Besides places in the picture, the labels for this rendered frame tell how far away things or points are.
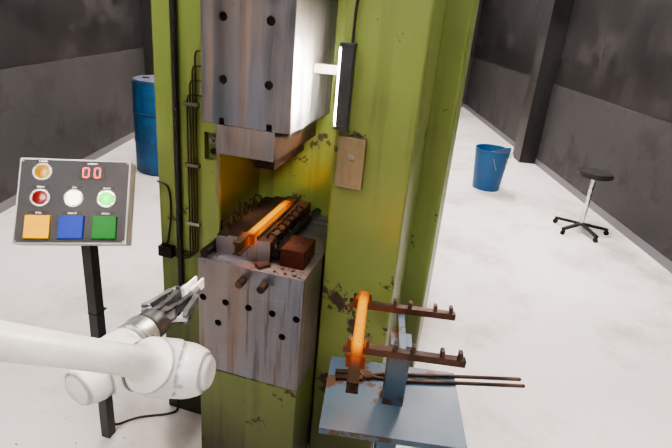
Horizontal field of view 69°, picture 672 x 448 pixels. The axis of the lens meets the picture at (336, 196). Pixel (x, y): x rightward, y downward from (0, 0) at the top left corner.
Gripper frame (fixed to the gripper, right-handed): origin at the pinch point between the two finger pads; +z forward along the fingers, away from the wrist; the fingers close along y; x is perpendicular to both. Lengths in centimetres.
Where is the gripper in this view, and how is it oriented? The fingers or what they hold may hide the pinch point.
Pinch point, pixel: (193, 287)
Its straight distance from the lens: 139.0
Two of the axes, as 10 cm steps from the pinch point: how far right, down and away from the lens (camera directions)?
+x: 0.8, -9.3, -3.5
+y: 9.6, 1.7, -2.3
